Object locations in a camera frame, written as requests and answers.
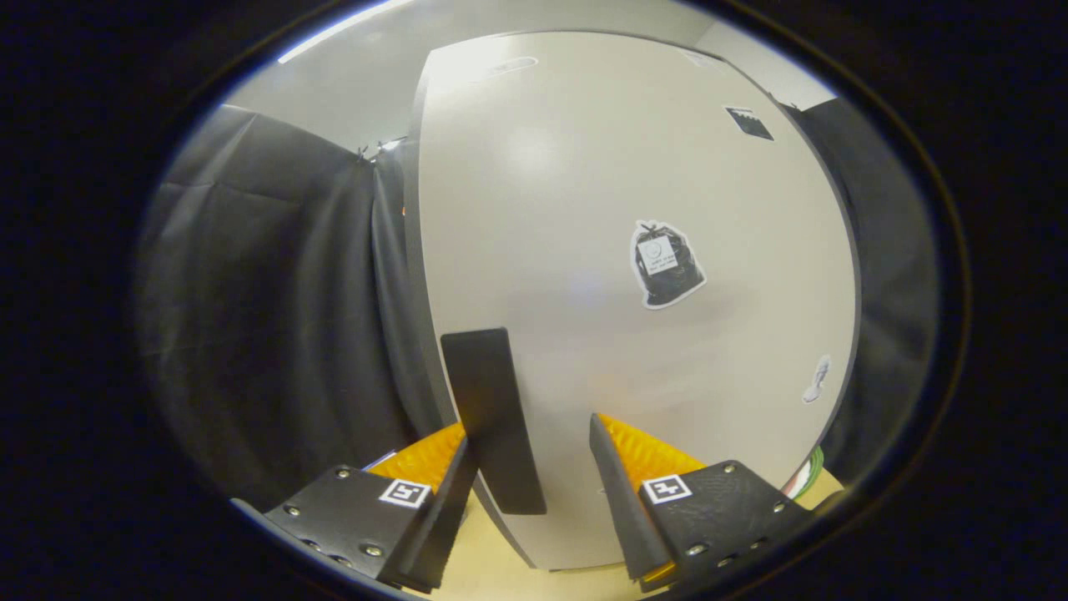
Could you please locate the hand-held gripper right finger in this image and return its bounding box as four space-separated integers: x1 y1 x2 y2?
589 412 814 593

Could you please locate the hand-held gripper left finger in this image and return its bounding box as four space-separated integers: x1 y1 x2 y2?
263 422 481 595

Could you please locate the black door handle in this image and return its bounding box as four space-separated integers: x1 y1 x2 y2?
440 327 548 516

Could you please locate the grey shoe cabinet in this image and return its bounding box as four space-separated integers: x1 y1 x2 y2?
403 32 860 577

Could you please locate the green striped item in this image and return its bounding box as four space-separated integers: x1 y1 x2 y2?
784 447 827 502

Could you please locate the black backdrop cloth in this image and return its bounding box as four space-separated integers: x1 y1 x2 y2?
138 98 940 506

